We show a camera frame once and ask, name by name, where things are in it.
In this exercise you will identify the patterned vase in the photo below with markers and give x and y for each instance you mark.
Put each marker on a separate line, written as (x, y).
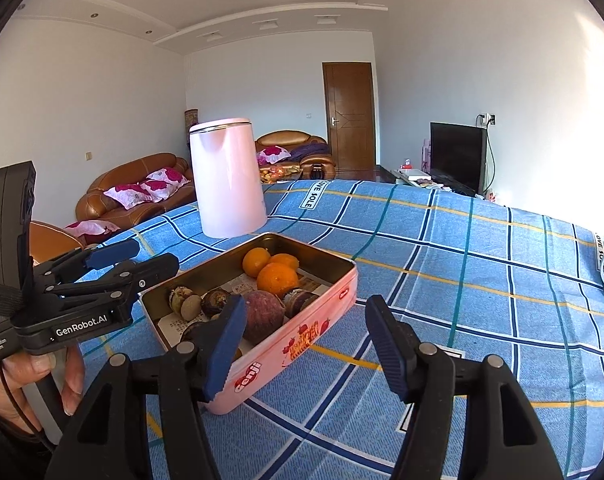
(191, 117)

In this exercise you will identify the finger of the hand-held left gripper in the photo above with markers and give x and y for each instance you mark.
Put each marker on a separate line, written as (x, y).
(157, 265)
(112, 252)

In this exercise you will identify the pink electric kettle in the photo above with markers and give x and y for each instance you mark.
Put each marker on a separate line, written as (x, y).
(227, 180)

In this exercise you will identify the purple passion fruit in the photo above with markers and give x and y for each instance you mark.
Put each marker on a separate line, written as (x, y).
(264, 317)

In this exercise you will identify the black television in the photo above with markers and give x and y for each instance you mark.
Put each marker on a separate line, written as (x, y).
(456, 157)

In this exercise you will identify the purple blanket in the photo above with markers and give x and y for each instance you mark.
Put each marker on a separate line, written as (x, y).
(309, 151)

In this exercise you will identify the pink tin box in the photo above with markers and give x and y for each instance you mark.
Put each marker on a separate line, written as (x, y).
(302, 340)

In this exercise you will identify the large orange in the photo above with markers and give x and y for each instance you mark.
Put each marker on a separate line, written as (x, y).
(278, 280)

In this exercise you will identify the brown leather armchair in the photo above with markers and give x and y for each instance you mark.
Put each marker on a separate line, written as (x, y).
(292, 137)

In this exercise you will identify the white wall charger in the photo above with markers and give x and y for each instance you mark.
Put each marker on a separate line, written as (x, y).
(486, 119)

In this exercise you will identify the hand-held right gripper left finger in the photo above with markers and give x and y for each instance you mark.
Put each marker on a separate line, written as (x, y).
(227, 345)

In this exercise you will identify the brown leather chair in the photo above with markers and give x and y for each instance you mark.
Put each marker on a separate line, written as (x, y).
(52, 240)

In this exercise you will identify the pink bottle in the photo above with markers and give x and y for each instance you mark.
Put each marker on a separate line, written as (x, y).
(426, 155)

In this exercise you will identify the person's left hand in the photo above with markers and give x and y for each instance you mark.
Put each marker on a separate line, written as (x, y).
(12, 390)

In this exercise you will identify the small orange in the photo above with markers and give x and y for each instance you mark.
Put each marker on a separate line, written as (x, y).
(286, 261)

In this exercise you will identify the brown kiwi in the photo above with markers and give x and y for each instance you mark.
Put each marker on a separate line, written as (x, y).
(191, 307)

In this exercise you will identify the pink floral cushion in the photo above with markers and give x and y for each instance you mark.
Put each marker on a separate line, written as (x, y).
(129, 195)
(89, 228)
(273, 154)
(167, 179)

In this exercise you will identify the dark brown door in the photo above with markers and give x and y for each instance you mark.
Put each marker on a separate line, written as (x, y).
(348, 115)

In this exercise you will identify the medium orange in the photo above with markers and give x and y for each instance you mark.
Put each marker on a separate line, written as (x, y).
(256, 261)

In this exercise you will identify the printed paper liner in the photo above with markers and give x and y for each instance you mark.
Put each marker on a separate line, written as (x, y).
(309, 280)

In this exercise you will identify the white box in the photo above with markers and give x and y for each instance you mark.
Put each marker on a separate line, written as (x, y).
(411, 174)

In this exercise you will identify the plate of oranges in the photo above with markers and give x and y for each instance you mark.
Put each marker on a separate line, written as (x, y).
(277, 174)

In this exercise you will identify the blue plaid tablecloth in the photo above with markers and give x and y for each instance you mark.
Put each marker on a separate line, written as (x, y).
(456, 270)

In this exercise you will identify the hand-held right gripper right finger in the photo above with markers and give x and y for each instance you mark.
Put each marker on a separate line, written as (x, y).
(386, 345)

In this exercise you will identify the brown leather sofa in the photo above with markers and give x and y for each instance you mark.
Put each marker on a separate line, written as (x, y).
(132, 172)

